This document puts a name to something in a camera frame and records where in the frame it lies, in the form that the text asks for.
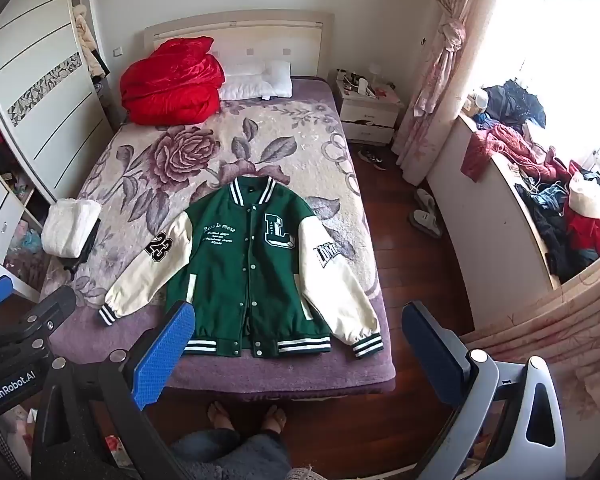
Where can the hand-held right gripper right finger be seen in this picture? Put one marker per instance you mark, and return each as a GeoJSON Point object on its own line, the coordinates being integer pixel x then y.
{"type": "Point", "coordinates": [430, 355]}

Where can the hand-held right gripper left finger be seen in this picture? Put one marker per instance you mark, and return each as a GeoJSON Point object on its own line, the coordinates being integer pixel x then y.
{"type": "Point", "coordinates": [164, 355]}

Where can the green and cream varsity jacket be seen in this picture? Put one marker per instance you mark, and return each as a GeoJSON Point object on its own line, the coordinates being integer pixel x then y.
{"type": "Point", "coordinates": [240, 270]}

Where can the pile of clothes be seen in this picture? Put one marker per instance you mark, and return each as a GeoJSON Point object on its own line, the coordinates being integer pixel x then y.
{"type": "Point", "coordinates": [555, 190]}

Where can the white drawer cabinet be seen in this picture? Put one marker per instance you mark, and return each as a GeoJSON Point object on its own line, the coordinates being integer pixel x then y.
{"type": "Point", "coordinates": [0, 230]}

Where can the black folded cloth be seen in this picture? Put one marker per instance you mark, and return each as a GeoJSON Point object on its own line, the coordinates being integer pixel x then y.
{"type": "Point", "coordinates": [82, 255]}

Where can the person's left foot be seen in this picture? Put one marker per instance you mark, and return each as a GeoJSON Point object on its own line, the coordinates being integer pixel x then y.
{"type": "Point", "coordinates": [222, 417]}

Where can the person's foot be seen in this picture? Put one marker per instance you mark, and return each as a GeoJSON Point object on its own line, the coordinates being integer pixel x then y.
{"type": "Point", "coordinates": [222, 417]}
{"type": "Point", "coordinates": [274, 419]}

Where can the white folded fleece cloth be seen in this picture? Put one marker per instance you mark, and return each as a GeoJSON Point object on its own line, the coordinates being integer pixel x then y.
{"type": "Point", "coordinates": [70, 225]}

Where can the person's dark fleece pants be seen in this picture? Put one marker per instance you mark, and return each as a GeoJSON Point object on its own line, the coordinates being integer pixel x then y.
{"type": "Point", "coordinates": [230, 457]}

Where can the person's right foot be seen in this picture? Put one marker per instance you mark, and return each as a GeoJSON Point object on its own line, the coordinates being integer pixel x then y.
{"type": "Point", "coordinates": [274, 419]}

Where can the loose pink floral curtain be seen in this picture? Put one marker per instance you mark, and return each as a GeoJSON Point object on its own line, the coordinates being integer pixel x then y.
{"type": "Point", "coordinates": [555, 320]}

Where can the white slipper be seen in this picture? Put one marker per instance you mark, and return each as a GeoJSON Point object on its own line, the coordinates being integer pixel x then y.
{"type": "Point", "coordinates": [425, 201]}
{"type": "Point", "coordinates": [426, 223]}

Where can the white window ledge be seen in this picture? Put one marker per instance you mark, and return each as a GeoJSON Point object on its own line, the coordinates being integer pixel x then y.
{"type": "Point", "coordinates": [475, 220]}

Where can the dark sneaker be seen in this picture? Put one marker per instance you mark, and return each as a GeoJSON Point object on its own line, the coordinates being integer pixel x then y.
{"type": "Point", "coordinates": [377, 163]}
{"type": "Point", "coordinates": [367, 154]}

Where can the white sliding wardrobe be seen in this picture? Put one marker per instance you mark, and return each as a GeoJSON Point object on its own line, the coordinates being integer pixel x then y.
{"type": "Point", "coordinates": [45, 90]}

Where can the white nightstand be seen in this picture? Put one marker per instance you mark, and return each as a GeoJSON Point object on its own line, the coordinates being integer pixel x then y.
{"type": "Point", "coordinates": [367, 115]}

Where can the red quilt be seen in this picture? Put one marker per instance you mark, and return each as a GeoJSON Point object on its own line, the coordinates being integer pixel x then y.
{"type": "Point", "coordinates": [172, 85]}

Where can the beige hanging garment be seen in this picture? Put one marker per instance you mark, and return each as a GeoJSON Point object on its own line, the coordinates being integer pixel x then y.
{"type": "Point", "coordinates": [87, 40]}

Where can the tied pink floral curtain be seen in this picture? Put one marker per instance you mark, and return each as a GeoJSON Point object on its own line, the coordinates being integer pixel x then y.
{"type": "Point", "coordinates": [445, 75]}

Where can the white pillow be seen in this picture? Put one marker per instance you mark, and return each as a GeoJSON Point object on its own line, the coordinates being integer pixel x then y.
{"type": "Point", "coordinates": [255, 82]}

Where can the small white table lamp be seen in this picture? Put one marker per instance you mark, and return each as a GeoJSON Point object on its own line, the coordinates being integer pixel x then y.
{"type": "Point", "coordinates": [375, 72]}

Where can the white bed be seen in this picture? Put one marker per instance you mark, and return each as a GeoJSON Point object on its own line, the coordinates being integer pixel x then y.
{"type": "Point", "coordinates": [280, 35]}

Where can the window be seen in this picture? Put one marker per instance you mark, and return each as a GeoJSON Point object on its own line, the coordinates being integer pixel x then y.
{"type": "Point", "coordinates": [570, 35]}

